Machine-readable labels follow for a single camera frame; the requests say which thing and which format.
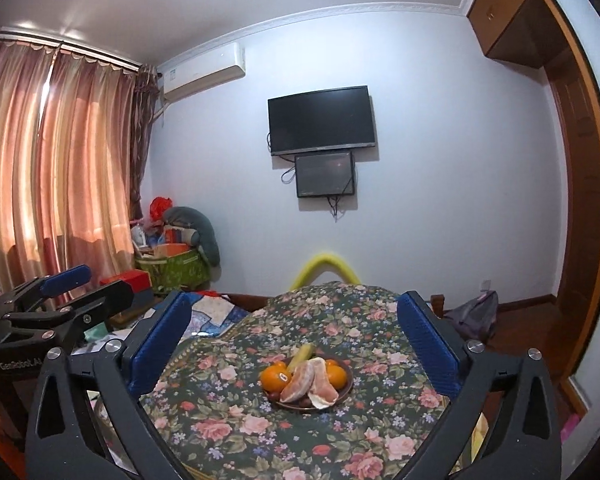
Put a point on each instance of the grey backpack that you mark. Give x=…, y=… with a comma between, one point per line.
x=475, y=315

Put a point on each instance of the pink curtain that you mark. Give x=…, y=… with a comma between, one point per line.
x=80, y=160

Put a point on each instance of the white wall socket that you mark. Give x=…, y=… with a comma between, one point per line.
x=486, y=285

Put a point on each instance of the wall-mounted black television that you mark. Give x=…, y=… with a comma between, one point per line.
x=322, y=120

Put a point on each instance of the white air conditioner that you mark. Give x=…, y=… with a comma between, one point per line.
x=205, y=72

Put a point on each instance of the yellow chair back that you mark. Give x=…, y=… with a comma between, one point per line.
x=325, y=259

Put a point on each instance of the wooden wall cabinet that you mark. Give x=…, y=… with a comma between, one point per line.
x=520, y=15

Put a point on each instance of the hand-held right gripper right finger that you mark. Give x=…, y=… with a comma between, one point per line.
x=427, y=342

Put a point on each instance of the wooden post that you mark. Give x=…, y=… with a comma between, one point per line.
x=437, y=306

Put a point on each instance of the small tangerine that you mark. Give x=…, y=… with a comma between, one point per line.
x=279, y=363

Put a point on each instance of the small black monitor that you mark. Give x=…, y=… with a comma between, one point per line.
x=325, y=175

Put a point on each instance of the curtain rod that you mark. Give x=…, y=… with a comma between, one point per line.
x=70, y=47

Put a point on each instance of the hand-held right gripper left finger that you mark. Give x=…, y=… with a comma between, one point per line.
x=160, y=340

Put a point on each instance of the dark brown side curtain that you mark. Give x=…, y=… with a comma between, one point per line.
x=145, y=135

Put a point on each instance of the patchwork quilt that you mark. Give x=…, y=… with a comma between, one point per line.
x=210, y=312

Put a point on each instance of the orange with sticker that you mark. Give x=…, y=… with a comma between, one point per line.
x=272, y=379

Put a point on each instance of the red bag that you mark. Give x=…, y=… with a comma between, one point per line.
x=160, y=208

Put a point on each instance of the yellow sugarcane piece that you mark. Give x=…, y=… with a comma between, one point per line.
x=300, y=356

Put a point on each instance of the orange box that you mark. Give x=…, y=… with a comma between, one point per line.
x=171, y=250

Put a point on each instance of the wooden door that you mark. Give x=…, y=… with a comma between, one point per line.
x=580, y=210

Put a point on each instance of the dark round plate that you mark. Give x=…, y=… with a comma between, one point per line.
x=347, y=390

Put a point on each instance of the peeled pomelo segment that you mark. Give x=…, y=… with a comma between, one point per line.
x=325, y=392
x=297, y=385

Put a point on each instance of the red box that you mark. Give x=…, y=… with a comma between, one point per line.
x=127, y=280

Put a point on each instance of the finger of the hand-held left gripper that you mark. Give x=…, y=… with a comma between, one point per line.
x=100, y=302
x=65, y=280

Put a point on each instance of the large orange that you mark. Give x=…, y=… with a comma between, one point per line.
x=337, y=375

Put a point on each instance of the floral tablecloth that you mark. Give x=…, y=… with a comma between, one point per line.
x=280, y=440

